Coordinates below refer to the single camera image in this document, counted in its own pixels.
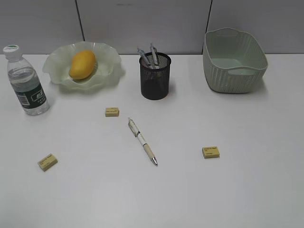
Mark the beige and white pen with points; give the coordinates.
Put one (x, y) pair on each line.
(136, 132)

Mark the yellow eraser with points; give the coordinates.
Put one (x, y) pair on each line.
(47, 162)
(210, 152)
(112, 112)

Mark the yellow mango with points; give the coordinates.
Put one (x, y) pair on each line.
(82, 65)

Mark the black mesh pen holder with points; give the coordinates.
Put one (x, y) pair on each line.
(155, 82)

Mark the translucent green wavy plate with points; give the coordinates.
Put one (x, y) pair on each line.
(107, 70)

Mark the clear water bottle green label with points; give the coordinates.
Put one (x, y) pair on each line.
(25, 82)

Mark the pale green woven basket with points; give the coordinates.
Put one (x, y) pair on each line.
(233, 61)

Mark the blue and white pen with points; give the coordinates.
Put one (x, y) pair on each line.
(144, 57)

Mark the grey and white pen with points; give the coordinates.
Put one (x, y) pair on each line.
(154, 56)

